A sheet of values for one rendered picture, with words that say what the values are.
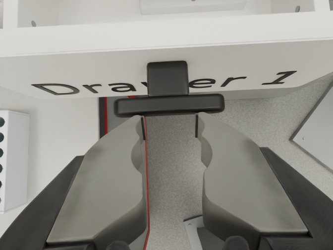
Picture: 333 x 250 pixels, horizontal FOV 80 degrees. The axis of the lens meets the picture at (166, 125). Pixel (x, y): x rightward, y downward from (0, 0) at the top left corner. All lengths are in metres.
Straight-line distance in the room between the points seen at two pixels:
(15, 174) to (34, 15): 0.19
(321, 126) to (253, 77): 1.07
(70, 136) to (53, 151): 0.03
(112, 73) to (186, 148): 0.90
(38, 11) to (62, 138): 0.16
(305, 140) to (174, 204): 0.72
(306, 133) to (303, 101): 0.17
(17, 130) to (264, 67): 0.29
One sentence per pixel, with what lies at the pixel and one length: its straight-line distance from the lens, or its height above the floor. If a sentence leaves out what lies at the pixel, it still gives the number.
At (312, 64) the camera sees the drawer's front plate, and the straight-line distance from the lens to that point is 0.20.
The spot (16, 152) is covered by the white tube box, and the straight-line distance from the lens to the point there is 0.32.
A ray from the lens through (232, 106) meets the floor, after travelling 1.11.
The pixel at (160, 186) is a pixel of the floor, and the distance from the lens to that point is 1.06.
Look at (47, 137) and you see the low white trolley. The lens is 0.33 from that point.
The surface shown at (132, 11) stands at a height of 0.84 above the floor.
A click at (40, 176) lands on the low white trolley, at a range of 0.33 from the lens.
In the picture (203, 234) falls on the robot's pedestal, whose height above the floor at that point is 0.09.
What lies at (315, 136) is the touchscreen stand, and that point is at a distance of 1.24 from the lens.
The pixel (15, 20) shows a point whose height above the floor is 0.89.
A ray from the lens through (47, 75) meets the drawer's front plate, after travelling 0.18.
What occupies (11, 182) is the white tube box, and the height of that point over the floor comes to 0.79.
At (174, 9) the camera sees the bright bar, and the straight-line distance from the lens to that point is 0.24.
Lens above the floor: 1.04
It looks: 85 degrees down
